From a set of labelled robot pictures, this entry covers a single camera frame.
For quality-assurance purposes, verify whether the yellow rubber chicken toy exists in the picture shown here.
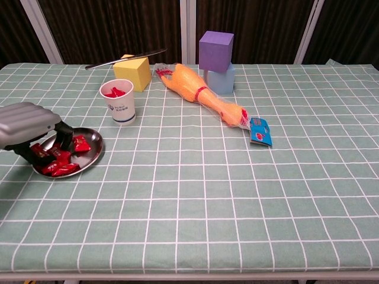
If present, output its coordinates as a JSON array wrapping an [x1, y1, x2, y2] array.
[[153, 62, 250, 130]]

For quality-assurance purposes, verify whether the light blue foam cube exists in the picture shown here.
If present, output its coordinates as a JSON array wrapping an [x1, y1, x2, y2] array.
[[206, 63, 236, 95]]

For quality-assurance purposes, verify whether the blue printed card packet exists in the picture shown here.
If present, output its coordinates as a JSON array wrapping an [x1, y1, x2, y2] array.
[[249, 117, 275, 148]]

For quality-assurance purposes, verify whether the green checkered tablecloth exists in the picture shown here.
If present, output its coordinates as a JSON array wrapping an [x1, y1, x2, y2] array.
[[0, 59, 379, 275]]

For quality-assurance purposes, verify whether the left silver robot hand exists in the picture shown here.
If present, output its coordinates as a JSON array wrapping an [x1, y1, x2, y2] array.
[[0, 102, 75, 167]]

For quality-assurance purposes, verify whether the red object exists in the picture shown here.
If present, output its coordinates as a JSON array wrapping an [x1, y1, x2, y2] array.
[[103, 86, 128, 98]]

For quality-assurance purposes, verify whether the red candy heap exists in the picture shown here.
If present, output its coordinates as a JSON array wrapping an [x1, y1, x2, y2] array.
[[31, 134, 91, 178]]

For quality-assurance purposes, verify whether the yellow foam cube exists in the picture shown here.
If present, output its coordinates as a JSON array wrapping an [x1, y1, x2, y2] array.
[[113, 54, 153, 92]]

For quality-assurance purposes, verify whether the purple foam cube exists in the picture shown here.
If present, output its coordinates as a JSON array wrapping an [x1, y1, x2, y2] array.
[[198, 30, 235, 73]]

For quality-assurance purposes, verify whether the silver table knife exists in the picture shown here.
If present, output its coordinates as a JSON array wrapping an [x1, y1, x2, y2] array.
[[85, 48, 168, 70]]

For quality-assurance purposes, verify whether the metal bowl of red candies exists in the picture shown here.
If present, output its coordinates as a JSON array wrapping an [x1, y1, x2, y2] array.
[[31, 127, 104, 179]]

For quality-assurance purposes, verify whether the white paper cup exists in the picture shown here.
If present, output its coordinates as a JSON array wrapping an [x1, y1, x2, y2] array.
[[99, 78, 137, 127]]

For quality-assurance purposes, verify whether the white table frame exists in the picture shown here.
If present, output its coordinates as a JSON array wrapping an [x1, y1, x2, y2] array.
[[0, 270, 379, 284]]

